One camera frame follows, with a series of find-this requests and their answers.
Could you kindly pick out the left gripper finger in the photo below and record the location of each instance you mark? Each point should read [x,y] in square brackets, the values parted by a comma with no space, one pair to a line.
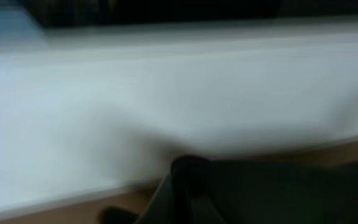
[116,215]

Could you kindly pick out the black t-shirt with logo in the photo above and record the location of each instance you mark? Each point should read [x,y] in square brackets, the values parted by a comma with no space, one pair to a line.
[198,190]

